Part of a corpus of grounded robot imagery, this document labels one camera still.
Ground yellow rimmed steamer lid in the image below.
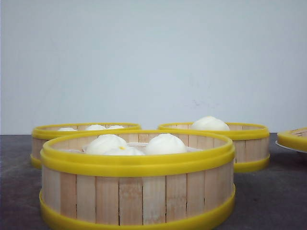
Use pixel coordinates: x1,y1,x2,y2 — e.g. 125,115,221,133
277,127,307,151

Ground right bun front basket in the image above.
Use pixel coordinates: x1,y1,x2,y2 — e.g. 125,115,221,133
145,133,188,155

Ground right bun back basket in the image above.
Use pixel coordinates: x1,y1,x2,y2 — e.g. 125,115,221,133
106,125,124,130

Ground middle bun yellow dot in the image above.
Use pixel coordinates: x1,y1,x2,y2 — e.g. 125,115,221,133
103,146,145,156

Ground left bun front basket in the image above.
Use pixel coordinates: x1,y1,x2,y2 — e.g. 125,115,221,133
84,134,127,155

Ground large bun right basket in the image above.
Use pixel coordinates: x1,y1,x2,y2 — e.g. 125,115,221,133
191,116,230,131

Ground front bamboo steamer basket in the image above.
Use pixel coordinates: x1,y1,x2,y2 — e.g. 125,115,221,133
39,130,236,230

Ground left bun back basket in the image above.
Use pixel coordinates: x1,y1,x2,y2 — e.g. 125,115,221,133
58,127,77,132

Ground white plate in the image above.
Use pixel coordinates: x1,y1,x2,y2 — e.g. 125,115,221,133
275,141,307,154

